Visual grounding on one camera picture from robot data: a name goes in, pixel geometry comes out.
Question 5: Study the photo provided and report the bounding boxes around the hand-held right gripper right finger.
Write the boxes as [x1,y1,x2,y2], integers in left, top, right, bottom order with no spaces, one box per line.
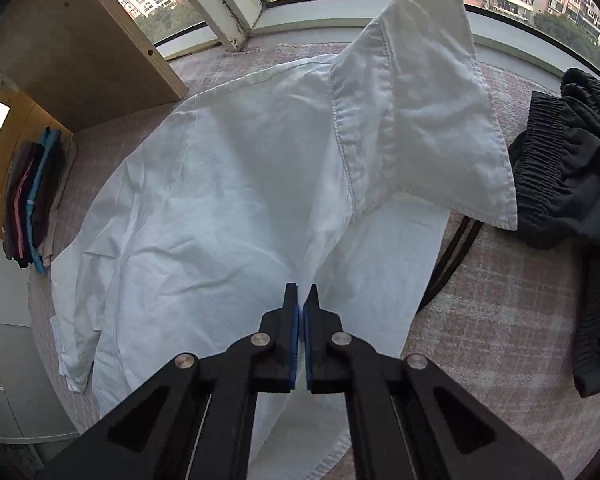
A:
[304,284,566,480]

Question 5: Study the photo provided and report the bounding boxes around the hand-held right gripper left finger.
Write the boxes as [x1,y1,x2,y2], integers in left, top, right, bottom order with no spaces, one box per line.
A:
[37,282,301,480]

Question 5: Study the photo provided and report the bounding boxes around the white shirt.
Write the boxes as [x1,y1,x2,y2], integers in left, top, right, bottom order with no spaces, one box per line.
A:
[50,0,518,480]

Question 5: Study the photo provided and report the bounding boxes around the stack of folded clothes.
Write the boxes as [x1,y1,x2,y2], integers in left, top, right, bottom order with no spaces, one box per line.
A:
[27,127,62,275]

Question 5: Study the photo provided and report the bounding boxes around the navy folded garment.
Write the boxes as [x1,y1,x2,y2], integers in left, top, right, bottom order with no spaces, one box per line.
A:
[22,145,43,263]

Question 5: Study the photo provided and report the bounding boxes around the pink folded garment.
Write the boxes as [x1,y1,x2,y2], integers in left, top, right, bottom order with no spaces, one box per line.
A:
[17,162,32,256]

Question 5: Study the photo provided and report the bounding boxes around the black pants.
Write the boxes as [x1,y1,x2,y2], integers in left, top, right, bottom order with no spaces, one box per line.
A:
[415,67,600,398]

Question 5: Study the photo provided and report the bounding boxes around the light wooden board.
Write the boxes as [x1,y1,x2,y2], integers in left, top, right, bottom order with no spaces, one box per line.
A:
[0,0,190,133]

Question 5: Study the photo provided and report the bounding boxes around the white window frame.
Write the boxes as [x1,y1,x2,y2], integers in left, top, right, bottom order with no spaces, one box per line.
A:
[145,0,600,81]

